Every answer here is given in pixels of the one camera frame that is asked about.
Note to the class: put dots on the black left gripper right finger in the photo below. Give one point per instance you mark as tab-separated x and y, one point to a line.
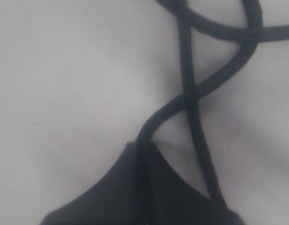
172	201

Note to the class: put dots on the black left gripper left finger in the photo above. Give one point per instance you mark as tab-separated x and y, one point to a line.
116	199

